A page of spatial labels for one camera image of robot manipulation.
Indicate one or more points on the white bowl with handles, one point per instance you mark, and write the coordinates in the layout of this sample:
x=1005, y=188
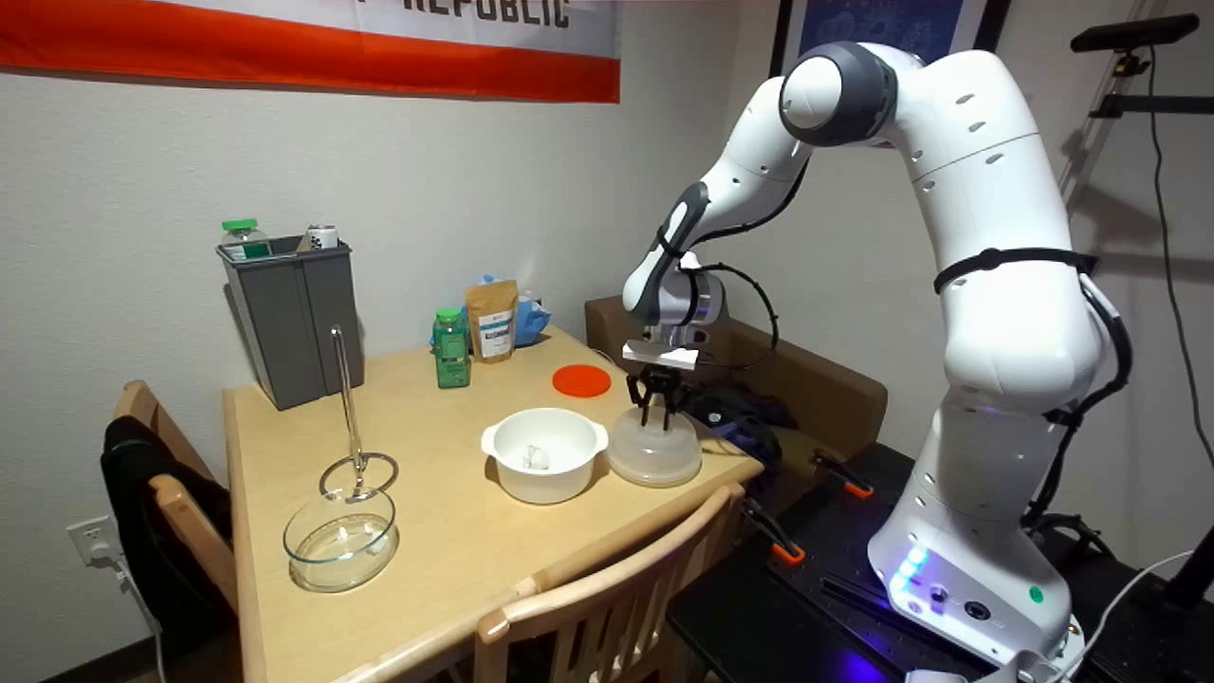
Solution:
x=545, y=455

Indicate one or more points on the orange white wall banner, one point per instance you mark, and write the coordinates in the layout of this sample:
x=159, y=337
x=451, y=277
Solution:
x=533, y=50

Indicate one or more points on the green plastic bottle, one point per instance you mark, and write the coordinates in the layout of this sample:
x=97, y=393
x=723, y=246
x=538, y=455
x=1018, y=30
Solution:
x=450, y=350

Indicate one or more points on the pile of dark clothes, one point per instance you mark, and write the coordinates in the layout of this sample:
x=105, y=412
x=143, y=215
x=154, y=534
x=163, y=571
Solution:
x=740, y=419

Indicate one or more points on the grey plastic bin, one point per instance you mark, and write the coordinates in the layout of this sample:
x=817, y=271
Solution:
x=296, y=320

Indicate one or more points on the brown armchair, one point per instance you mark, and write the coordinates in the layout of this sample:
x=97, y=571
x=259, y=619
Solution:
x=837, y=412

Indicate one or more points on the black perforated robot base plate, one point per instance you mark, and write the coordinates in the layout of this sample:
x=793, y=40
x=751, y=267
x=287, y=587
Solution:
x=823, y=619

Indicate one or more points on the brown paper pouch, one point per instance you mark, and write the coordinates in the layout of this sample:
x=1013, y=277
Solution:
x=490, y=317

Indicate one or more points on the black camera stand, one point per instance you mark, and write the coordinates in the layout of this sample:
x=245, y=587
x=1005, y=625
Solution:
x=1129, y=89

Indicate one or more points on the green capped bottle in bin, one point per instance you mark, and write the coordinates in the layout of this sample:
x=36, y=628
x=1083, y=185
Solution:
x=245, y=238

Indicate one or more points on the clear glass bowl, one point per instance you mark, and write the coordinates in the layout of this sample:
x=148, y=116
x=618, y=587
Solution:
x=337, y=543

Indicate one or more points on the metal whisk utensil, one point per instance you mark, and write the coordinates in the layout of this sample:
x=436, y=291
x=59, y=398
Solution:
x=356, y=472

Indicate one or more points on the wooden chair with black jacket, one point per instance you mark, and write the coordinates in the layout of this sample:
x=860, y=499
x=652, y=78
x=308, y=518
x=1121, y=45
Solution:
x=176, y=539

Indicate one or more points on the framed blue picture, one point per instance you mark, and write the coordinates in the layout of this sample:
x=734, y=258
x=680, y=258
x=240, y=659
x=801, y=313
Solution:
x=927, y=30

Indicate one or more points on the blue plastic bag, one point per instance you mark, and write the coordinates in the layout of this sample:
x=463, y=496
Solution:
x=530, y=320

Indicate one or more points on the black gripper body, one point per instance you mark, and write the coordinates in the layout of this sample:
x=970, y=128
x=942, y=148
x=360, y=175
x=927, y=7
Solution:
x=650, y=382

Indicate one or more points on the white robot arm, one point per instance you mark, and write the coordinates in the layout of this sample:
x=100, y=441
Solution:
x=1025, y=329

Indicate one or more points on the orange round lid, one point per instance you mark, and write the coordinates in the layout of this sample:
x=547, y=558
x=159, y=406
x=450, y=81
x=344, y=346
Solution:
x=583, y=382

